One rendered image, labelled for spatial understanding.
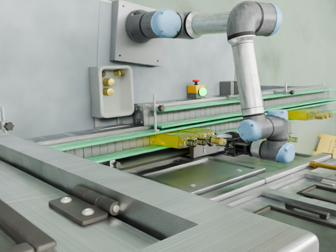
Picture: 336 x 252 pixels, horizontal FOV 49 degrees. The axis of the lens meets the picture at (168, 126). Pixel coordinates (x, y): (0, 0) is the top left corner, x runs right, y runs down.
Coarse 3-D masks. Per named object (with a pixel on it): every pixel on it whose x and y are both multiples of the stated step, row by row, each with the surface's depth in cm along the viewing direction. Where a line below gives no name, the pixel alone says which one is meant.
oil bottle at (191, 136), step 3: (174, 132) 170; (177, 132) 169; (180, 132) 169; (183, 132) 169; (186, 132) 169; (189, 132) 169; (189, 135) 162; (192, 135) 162; (195, 135) 163; (189, 138) 162; (192, 138) 162
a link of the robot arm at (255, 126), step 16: (240, 16) 124; (256, 16) 125; (240, 32) 123; (240, 48) 124; (240, 64) 125; (256, 64) 126; (240, 80) 125; (256, 80) 124; (240, 96) 126; (256, 96) 124; (256, 112) 124; (240, 128) 125; (256, 128) 122; (272, 128) 127
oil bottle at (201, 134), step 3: (183, 129) 176; (186, 129) 175; (189, 129) 175; (192, 129) 175; (192, 132) 168; (195, 132) 167; (198, 132) 167; (201, 132) 167; (204, 132) 168; (198, 135) 166; (201, 135) 166; (204, 135) 166
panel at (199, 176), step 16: (192, 160) 177; (208, 160) 178; (224, 160) 175; (144, 176) 153; (160, 176) 154; (176, 176) 153; (192, 176) 153; (208, 176) 152; (224, 176) 151; (240, 176) 149; (192, 192) 131
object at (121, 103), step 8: (112, 72) 169; (128, 72) 168; (120, 80) 172; (128, 80) 169; (112, 88) 170; (120, 88) 173; (128, 88) 169; (104, 96) 167; (112, 96) 170; (120, 96) 173; (128, 96) 170; (104, 104) 168; (112, 104) 171; (120, 104) 173; (128, 104) 171; (104, 112) 167; (112, 112) 167; (120, 112) 168; (128, 112) 169
